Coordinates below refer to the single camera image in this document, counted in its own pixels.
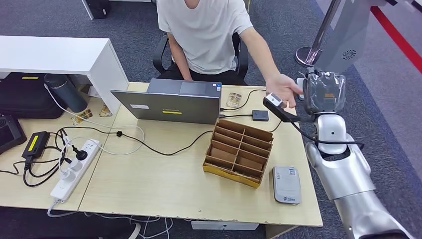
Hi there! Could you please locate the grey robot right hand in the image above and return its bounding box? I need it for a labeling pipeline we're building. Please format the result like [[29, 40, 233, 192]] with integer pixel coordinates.
[[303, 67, 347, 116]]

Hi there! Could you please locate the person's left hand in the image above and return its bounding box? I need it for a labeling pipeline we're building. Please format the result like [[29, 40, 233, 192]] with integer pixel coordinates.
[[265, 73, 303, 109]]

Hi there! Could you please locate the person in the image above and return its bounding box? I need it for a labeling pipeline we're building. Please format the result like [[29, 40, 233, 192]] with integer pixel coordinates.
[[156, 0, 303, 109]]

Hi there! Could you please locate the white card reader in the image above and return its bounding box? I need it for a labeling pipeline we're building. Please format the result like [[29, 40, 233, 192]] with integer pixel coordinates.
[[272, 166, 302, 205]]

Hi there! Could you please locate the black square usb device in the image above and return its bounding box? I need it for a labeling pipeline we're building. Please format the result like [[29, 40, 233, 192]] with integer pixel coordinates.
[[252, 110, 270, 122]]

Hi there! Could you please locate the grey kiosk stand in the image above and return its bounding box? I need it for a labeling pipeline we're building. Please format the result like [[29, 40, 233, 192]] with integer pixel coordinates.
[[297, 0, 386, 101]]

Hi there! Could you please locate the wooden compartment organizer box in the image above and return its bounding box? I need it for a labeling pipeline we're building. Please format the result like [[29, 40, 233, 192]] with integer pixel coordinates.
[[202, 119, 274, 189]]

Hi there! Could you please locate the grey laptop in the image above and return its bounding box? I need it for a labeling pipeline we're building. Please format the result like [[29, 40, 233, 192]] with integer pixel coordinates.
[[110, 78, 222, 125]]

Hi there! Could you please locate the black office chair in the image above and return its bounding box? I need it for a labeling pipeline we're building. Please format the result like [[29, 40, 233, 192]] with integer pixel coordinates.
[[152, 31, 249, 80]]

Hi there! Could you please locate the beige desk leg panel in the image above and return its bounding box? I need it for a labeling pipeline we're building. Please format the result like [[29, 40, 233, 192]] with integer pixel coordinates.
[[265, 226, 298, 239]]

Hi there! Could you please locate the black cabinet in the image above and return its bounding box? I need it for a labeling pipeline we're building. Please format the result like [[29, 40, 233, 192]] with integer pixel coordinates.
[[85, 0, 112, 19]]

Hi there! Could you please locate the white furniture leg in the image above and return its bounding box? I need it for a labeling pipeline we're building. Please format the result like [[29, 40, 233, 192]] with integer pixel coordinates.
[[81, 0, 95, 20]]

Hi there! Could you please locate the black plug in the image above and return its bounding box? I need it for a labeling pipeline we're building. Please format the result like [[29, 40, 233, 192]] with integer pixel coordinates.
[[69, 144, 89, 161]]

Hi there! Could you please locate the dark grey thermos bottle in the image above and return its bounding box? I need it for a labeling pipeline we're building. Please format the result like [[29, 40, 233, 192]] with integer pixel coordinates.
[[43, 74, 89, 114]]

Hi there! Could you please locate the white power strip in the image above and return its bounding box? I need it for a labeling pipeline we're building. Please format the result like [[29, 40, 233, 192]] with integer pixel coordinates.
[[50, 138, 101, 202]]

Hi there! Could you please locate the white desk shelf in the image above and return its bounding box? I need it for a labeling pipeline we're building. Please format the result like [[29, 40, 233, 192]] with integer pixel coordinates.
[[0, 35, 129, 116]]

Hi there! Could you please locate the black power adapter yellow label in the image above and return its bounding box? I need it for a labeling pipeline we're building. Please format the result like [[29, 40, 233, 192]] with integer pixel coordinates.
[[21, 131, 50, 160]]

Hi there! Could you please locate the black bag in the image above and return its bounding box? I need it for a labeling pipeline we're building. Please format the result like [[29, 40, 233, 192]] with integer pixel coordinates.
[[0, 72, 66, 120]]

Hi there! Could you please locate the black tablet device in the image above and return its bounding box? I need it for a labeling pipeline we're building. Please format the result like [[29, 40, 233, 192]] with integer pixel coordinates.
[[0, 114, 27, 155]]

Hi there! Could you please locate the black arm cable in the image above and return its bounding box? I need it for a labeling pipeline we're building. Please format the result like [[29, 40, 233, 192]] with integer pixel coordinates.
[[290, 120, 365, 151]]

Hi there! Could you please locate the chrome stanchion post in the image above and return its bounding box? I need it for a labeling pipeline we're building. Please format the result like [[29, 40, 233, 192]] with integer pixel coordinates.
[[295, 0, 342, 68]]

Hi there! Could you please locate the black laptop charging cable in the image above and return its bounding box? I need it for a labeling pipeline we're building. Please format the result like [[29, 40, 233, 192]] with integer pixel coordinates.
[[54, 89, 284, 156]]

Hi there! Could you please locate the thin white cable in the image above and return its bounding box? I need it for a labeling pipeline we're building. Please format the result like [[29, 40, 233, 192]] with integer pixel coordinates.
[[84, 214, 174, 239]]

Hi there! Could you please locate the long white cable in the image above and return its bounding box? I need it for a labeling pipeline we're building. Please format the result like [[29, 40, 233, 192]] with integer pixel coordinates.
[[43, 84, 146, 174]]

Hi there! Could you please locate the white power strip cord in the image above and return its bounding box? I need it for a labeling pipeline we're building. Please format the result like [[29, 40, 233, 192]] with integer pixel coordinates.
[[47, 199, 78, 219]]

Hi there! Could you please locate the black mains cable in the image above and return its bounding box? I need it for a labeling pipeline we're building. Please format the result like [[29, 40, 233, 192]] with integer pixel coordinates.
[[0, 128, 72, 188]]

